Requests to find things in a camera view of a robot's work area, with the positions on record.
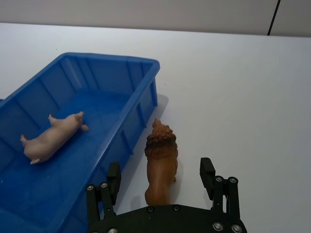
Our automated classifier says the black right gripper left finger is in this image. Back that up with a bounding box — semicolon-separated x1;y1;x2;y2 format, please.
86;162;121;227

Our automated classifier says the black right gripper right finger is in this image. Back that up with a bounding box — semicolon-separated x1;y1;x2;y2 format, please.
199;157;240;220

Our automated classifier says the blue plastic bin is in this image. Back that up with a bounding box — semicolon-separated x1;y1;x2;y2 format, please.
0;52;161;233

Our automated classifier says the brown toy lion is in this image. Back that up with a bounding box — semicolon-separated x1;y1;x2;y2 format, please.
144;118;179;207

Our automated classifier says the pink toy pig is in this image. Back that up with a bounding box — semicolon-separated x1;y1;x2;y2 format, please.
20;111;89;165

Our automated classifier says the thin dark cable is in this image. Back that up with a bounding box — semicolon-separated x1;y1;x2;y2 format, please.
267;0;280;36

